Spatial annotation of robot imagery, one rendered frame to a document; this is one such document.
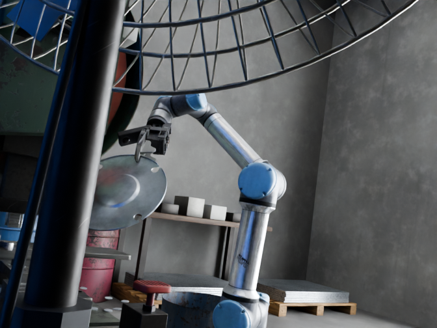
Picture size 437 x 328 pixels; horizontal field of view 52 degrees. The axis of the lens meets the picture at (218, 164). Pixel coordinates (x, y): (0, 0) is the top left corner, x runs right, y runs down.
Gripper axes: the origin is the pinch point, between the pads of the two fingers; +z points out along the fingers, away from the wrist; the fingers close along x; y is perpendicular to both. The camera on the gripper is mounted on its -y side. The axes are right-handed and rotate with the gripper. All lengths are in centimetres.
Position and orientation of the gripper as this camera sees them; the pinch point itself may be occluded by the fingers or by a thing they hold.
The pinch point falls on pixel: (135, 160)
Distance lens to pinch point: 139.1
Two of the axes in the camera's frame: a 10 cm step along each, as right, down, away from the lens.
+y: 9.9, 1.3, -0.6
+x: -0.6, 7.8, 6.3
